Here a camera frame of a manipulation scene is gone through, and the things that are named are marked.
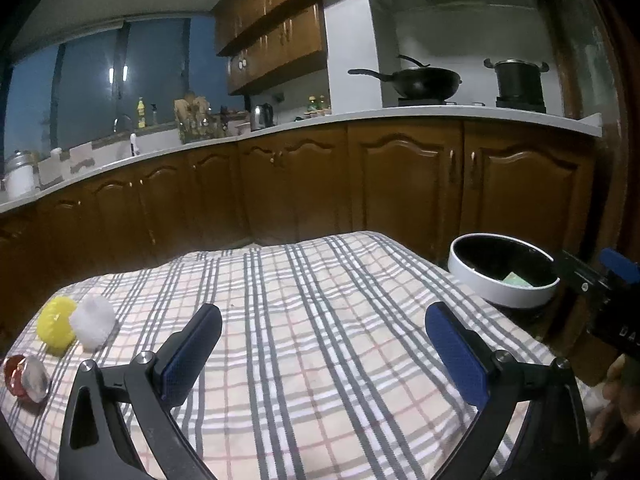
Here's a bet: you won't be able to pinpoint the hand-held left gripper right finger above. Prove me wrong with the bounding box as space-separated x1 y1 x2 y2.
424 301 593 480

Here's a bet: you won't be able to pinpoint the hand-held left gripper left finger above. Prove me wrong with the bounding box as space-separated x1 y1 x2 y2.
57 302 223 480

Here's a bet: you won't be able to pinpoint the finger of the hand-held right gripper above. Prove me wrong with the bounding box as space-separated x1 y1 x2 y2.
552 250 608 293
599 247 640 286

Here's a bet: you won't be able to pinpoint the black bin with white rim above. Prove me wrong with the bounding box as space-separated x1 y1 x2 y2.
447 233 561 309

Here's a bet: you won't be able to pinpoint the person's right hand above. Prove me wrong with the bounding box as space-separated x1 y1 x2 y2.
589 355 640 448

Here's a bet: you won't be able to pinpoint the white foam fruit net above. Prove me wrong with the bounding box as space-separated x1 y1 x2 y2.
69 295 117 351

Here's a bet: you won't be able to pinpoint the plaid tablecloth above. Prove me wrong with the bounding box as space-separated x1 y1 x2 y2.
0 231 596 480

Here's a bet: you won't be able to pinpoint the yellow plastic ball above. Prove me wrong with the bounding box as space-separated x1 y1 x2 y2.
36 296 77 357

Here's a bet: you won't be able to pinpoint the crushed red can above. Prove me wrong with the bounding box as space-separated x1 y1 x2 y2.
2 354 51 403

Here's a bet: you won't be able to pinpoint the brown wooden lower cabinets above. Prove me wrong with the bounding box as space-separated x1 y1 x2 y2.
0 120 596 341

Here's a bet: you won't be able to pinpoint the brown wooden cabinets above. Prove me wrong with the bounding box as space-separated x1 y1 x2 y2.
212 0 346 96
0 120 596 341

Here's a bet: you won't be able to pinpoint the black stock pot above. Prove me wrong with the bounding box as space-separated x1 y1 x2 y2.
483 58 550 106

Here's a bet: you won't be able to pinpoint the gas stove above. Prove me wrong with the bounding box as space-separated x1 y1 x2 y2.
382 97 548 114

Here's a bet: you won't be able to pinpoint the small cardboard box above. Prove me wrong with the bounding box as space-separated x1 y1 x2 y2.
39 156 68 186
69 144 96 173

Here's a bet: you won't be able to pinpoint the white kitchen countertop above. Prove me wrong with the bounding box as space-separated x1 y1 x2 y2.
0 104 603 213

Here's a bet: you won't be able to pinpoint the wooden utensil rack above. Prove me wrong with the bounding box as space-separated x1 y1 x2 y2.
174 92 226 143

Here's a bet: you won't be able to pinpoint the white canister with metal lid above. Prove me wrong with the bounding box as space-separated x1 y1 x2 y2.
2 150 38 201

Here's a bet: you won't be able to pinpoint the black wok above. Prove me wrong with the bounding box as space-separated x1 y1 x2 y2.
347 54 463 101

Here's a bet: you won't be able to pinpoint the steel electric kettle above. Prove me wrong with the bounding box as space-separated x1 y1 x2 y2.
250 102 275 132

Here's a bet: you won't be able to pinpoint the kitchen window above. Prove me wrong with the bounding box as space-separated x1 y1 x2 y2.
2 17 231 166

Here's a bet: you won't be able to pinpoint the brown wooden upper cabinets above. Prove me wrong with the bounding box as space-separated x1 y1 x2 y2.
212 0 346 96

